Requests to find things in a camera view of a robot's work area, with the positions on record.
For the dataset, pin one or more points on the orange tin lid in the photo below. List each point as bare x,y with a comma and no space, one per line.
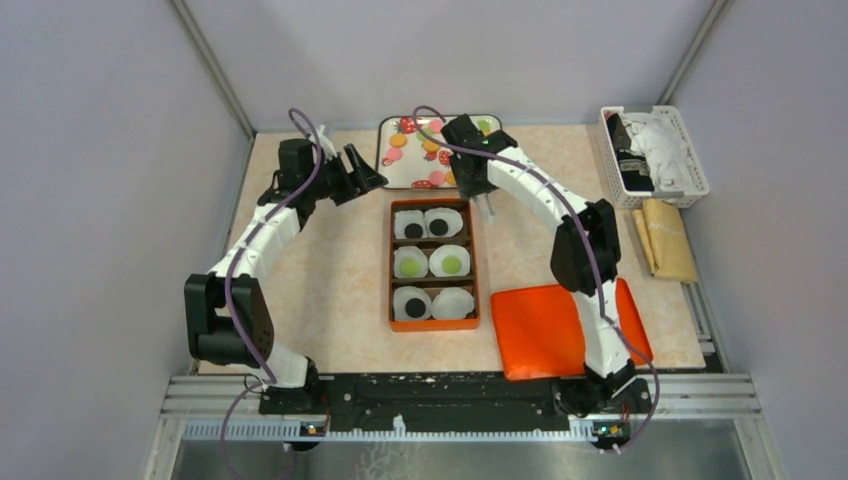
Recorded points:
539,334

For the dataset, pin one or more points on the orange cookie tin box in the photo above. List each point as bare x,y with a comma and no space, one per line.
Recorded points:
433,281

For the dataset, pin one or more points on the white perforated plastic basket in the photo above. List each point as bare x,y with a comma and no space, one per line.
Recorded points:
625,199

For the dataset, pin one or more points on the pink sandwich cookie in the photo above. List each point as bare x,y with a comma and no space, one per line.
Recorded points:
437,178
393,154

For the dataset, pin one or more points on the white strawberry print tray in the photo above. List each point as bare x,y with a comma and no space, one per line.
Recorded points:
413,169

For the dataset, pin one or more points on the yellow folded cloth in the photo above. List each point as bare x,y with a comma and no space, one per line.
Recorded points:
663,238

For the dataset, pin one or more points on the black sandwich cookie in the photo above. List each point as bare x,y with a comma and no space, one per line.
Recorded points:
413,231
438,227
416,308

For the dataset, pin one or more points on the white cloth in basket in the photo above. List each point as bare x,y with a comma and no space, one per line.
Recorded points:
655,137

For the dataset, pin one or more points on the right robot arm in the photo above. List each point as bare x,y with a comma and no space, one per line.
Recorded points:
586,249

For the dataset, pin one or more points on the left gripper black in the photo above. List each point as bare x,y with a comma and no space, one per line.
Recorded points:
357,182

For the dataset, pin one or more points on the black item in basket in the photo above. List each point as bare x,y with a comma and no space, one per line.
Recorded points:
633,168

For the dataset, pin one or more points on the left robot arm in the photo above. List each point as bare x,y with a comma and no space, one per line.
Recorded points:
227,319

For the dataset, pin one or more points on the green sandwich cookie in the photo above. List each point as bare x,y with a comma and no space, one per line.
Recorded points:
411,268
452,265

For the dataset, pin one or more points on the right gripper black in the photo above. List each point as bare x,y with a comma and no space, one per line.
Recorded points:
468,188

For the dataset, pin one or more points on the metal tongs white handle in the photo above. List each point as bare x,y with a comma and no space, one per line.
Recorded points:
488,209

